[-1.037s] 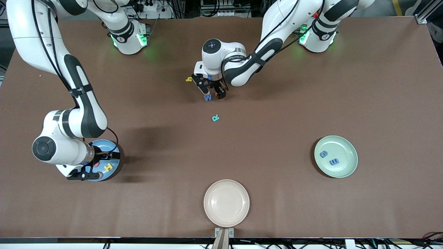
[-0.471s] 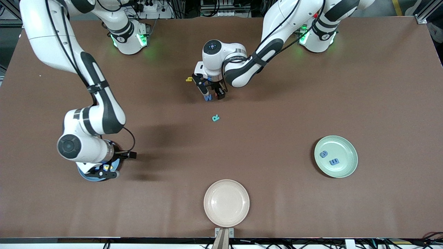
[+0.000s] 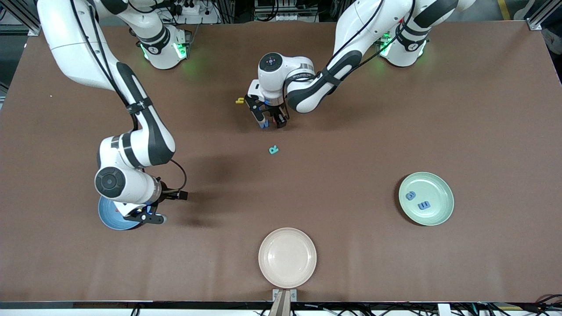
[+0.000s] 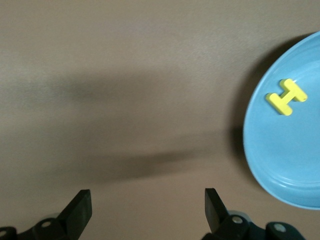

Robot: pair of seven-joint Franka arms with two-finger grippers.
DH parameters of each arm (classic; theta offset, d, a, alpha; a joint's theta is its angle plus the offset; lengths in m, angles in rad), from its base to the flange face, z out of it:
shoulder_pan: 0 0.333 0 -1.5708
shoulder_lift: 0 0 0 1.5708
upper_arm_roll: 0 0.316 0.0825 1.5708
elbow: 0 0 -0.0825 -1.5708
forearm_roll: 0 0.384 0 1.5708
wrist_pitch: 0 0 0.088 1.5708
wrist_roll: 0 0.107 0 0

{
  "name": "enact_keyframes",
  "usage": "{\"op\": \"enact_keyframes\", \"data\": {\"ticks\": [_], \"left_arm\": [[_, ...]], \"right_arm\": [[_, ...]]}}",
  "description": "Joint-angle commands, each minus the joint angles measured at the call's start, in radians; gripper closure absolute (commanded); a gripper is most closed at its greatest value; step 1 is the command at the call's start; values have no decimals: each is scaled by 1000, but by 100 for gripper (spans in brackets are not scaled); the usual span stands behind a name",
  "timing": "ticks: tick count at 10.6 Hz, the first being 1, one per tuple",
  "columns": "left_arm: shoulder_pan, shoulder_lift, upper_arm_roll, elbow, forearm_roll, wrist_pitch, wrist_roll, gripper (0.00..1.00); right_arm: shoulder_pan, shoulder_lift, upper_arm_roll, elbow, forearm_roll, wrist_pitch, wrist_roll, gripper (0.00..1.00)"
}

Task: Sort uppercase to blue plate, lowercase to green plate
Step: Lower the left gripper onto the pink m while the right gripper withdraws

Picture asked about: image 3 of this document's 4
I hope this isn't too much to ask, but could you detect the beige plate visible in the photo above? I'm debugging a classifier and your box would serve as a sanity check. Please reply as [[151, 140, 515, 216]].
[[258, 227, 317, 289]]

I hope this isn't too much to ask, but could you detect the black table edge rail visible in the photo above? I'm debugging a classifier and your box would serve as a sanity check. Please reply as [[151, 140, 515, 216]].
[[0, 301, 562, 310]]

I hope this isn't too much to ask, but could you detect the white power strip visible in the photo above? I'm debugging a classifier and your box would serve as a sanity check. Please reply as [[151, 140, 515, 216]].
[[169, 0, 220, 25], [254, 9, 320, 22]]

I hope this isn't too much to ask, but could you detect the aluminium frame post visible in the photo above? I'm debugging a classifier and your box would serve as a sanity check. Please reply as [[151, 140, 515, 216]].
[[526, 0, 562, 31], [0, 0, 42, 36]]

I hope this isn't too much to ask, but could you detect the brown table cover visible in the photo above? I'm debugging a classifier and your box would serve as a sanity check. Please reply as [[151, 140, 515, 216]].
[[0, 21, 562, 303]]

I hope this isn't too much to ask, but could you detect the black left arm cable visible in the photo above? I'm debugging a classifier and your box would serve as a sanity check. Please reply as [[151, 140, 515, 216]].
[[285, 0, 415, 88]]

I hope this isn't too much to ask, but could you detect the green plate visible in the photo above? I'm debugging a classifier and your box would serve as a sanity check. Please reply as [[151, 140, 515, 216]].
[[398, 172, 455, 226]]

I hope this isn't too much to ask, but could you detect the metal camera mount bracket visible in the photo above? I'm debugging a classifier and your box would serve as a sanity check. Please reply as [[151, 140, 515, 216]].
[[269, 289, 298, 316]]

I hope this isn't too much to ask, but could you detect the blue plate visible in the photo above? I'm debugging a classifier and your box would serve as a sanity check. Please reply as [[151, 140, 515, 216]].
[[97, 194, 148, 231]]

